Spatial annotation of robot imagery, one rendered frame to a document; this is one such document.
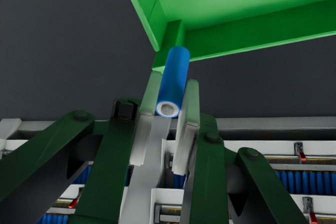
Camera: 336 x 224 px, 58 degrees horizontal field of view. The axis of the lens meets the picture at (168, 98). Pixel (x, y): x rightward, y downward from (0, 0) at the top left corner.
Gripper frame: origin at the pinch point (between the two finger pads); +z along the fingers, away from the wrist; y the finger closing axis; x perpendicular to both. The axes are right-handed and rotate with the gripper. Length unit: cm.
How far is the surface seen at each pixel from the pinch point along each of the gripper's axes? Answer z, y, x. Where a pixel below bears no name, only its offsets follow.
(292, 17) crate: 13.3, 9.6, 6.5
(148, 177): 67, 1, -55
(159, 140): 81, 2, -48
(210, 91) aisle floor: 84, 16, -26
